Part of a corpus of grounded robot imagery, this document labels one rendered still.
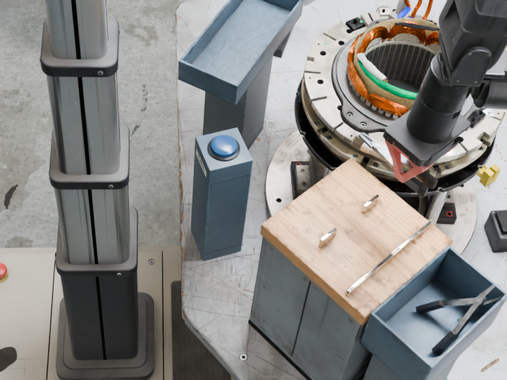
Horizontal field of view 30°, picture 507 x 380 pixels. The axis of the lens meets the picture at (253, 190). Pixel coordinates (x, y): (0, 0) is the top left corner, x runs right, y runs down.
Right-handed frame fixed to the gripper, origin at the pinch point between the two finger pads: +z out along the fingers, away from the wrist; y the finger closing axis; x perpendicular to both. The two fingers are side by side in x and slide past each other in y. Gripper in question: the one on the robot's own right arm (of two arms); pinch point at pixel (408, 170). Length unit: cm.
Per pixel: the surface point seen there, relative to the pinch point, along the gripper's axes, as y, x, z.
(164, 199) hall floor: 35, 77, 121
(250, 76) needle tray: 6.5, 34.1, 15.5
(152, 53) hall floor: 70, 123, 122
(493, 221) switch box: 32.2, -6.0, 34.4
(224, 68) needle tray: 6.0, 39.3, 17.9
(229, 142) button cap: -5.6, 26.1, 15.7
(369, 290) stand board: -10.4, -6.2, 12.2
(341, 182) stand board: 0.5, 9.0, 12.5
